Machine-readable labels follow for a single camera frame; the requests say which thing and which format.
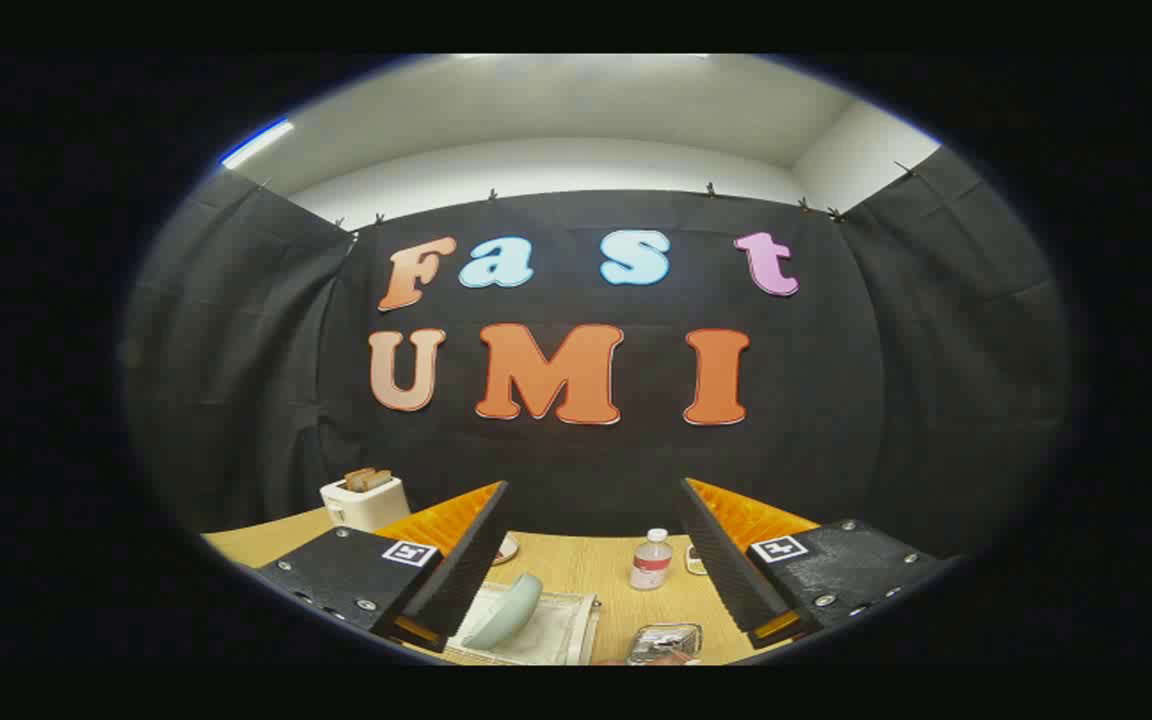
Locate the light green plate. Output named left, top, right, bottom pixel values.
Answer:
left=463, top=573, right=544, bottom=649

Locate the white toaster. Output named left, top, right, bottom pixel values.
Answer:
left=320, top=475, right=412, bottom=533

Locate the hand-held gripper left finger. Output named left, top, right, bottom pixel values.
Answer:
left=254, top=480, right=511, bottom=654

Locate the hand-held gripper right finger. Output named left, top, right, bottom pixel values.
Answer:
left=674, top=477, right=942, bottom=651

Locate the clear bottle red label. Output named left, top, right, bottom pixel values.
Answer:
left=630, top=528, right=674, bottom=591

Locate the white wire dish rack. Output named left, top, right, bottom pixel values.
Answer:
left=441, top=585, right=602, bottom=666

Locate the metal wire basket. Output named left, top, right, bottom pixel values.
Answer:
left=626, top=622, right=705, bottom=666

